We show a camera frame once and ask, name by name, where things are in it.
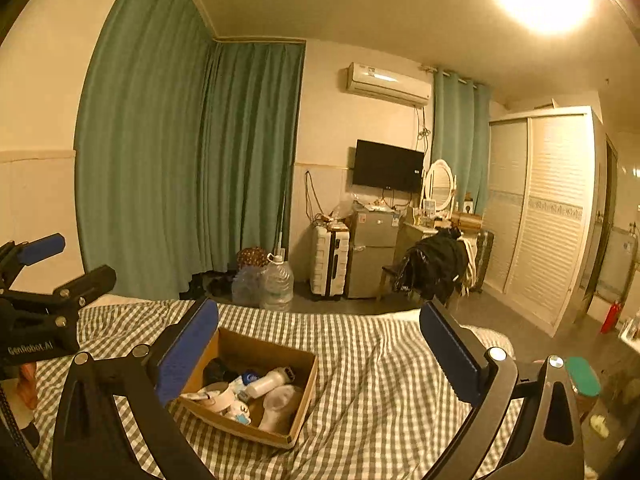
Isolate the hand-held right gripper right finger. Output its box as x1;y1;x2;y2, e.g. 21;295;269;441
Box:
419;300;586;480

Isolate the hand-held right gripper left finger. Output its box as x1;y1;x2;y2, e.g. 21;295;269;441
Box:
51;297;220;480

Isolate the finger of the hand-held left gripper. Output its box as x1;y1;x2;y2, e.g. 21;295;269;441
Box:
0;232;67;292
0;265;117;315

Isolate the black small item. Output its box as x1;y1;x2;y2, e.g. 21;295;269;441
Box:
202;357;241;386

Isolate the white tape roll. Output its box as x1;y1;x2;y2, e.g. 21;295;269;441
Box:
196;382;234;414

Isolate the white blue round item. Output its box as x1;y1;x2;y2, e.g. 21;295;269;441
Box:
231;371;259;395

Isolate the brown cardboard box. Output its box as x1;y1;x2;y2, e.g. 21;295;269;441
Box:
177;327;320;450

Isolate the white blue packet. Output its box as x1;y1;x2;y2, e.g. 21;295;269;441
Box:
226;401;252;427

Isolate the white bottle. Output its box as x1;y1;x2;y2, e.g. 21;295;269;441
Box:
244;366;297;397

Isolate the person's left hand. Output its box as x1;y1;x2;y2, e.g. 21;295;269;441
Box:
17;362;40;409

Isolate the grey checked blanket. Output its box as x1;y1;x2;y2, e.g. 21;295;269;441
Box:
30;294;522;480

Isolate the black jacket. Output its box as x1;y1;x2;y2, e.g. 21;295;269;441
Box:
392;227;471;307

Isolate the white cloth bag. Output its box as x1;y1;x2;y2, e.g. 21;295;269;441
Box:
457;237;479;297

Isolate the dark chair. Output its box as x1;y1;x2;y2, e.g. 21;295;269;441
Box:
380;265;406;302

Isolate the bluish large water bottle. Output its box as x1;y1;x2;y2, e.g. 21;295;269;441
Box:
230;265;264;307

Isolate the brown suitcase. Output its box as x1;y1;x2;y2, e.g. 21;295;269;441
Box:
472;230;496;294

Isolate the clear large water bottle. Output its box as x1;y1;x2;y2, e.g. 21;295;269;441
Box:
258;254;295;312

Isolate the dressing table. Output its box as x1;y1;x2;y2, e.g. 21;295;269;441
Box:
399;220;451;267

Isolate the silver small fridge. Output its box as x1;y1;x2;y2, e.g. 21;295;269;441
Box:
347;205;401;300

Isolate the patterned dark bag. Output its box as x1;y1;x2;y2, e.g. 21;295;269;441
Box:
236;246;269;269

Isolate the wooden box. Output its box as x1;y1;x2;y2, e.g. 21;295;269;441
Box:
450;210;485;231

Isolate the green topped stool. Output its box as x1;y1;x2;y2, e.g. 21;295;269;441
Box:
564;357;603;421

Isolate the white suitcase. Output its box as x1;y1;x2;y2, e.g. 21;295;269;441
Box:
309;223;351;302

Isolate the green curtain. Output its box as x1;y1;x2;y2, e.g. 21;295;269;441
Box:
74;0;222;302
200;39;306;287
430;69;494;217

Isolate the white louvred wardrobe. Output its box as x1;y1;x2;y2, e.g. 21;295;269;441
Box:
487;106;609;339

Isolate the white thin pole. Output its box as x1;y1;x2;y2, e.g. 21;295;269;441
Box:
279;192;289;261

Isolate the red fire extinguisher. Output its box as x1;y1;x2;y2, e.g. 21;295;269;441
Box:
599;300;624;335

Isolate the white oval mirror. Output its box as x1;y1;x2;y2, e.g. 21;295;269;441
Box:
422;159;459;219

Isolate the dark door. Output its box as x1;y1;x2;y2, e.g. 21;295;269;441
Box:
582;135;619;312

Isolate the white air conditioner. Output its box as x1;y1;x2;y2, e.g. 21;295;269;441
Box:
344;62;432;107

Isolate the black wall television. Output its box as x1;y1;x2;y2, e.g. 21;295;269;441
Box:
352;139;425;194

